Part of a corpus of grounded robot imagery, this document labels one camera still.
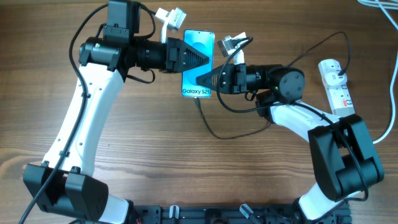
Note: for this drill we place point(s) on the white power strip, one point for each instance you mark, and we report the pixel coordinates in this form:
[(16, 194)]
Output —
[(336, 88)]

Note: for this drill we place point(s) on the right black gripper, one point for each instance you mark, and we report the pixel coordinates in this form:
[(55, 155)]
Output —
[(233, 79)]

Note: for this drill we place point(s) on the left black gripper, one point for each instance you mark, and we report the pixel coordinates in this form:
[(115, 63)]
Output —
[(174, 58)]

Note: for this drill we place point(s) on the black mounting rail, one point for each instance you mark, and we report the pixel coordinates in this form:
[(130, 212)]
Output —
[(236, 214)]

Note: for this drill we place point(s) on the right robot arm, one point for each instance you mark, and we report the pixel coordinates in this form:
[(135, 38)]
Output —
[(345, 161)]

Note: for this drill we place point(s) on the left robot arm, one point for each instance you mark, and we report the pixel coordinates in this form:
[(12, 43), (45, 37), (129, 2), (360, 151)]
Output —
[(63, 183)]

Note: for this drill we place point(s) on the blue Galaxy smartphone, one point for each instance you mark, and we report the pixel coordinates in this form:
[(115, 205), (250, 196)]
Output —
[(203, 41)]

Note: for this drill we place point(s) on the white USB charger plug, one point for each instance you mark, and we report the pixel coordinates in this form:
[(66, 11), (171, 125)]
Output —
[(334, 80)]

